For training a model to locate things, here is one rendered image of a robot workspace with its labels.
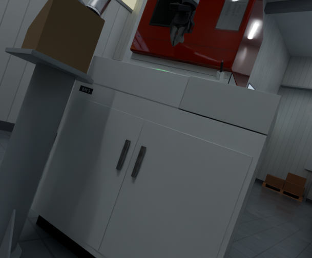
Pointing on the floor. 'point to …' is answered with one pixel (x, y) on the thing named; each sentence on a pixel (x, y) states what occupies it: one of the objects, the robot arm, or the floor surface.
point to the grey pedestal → (26, 152)
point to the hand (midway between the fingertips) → (173, 42)
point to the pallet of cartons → (293, 187)
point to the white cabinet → (145, 179)
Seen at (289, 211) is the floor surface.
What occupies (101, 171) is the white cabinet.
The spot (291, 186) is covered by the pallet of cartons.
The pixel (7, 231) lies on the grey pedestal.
